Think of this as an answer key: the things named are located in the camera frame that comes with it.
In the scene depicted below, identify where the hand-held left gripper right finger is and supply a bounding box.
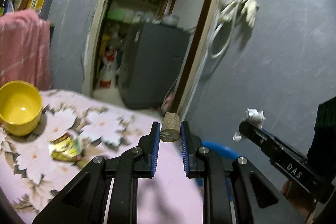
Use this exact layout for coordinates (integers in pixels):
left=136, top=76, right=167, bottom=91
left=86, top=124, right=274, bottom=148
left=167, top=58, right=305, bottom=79
left=181, top=121, right=307, bottom=224

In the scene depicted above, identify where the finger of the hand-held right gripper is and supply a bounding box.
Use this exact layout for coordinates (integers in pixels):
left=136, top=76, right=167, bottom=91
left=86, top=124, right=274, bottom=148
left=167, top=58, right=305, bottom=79
left=238, top=120, right=279, bottom=161
left=259, top=127, right=309, bottom=161

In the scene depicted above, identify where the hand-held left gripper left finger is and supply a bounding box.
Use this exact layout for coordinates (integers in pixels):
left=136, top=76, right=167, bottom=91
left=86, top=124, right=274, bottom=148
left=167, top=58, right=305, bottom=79
left=32, top=121, right=161, bottom=224

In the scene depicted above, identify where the white tissue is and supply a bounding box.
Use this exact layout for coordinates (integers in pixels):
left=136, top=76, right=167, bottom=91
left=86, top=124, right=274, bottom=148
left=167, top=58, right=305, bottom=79
left=232, top=108, right=266, bottom=142

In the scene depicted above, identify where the brown cork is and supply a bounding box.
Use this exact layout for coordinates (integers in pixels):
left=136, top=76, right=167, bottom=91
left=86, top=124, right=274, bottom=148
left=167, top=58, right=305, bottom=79
left=160, top=112, right=181, bottom=142

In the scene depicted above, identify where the blue plastic bucket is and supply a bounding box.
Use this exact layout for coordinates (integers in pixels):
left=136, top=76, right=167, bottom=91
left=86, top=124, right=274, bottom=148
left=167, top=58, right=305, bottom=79
left=196, top=140, right=240, bottom=224

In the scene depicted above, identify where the yellow snack wrapper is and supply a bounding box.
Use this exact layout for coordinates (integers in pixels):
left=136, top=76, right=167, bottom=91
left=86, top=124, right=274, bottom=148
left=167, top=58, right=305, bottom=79
left=50, top=132, right=83, bottom=162

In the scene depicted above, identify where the pink floral blanket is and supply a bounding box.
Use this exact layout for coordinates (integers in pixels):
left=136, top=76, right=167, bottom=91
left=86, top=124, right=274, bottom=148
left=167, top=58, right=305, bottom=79
left=0, top=89, right=206, bottom=224

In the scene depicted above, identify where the grey cabinet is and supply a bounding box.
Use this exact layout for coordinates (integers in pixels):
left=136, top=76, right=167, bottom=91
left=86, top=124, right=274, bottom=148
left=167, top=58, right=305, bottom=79
left=120, top=22, right=191, bottom=110

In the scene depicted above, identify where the red white bottle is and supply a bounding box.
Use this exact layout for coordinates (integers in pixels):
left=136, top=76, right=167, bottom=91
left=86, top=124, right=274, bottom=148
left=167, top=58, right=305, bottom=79
left=96, top=49, right=119, bottom=89

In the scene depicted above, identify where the white pot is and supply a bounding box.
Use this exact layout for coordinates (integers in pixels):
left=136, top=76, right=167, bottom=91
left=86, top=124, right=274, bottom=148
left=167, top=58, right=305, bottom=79
left=161, top=14, right=180, bottom=26

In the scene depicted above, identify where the yellow bowl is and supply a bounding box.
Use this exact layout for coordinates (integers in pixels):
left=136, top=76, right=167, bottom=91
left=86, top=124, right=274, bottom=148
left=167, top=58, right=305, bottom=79
left=0, top=80, right=43, bottom=137

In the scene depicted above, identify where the green box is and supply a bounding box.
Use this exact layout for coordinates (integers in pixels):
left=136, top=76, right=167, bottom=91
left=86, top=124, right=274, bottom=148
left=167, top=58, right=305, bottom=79
left=106, top=7, right=127, bottom=21

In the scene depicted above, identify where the pink checked cloth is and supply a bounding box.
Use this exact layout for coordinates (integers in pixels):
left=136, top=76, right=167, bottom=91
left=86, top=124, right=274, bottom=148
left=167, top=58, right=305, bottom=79
left=0, top=9, right=52, bottom=91

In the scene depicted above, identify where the white hose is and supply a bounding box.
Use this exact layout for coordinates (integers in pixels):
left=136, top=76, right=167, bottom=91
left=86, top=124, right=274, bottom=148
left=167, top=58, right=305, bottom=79
left=209, top=0, right=237, bottom=58

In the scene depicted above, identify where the cream door frame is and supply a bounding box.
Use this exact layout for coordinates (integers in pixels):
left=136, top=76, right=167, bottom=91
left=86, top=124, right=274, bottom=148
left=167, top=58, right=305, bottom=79
left=81, top=0, right=232, bottom=119

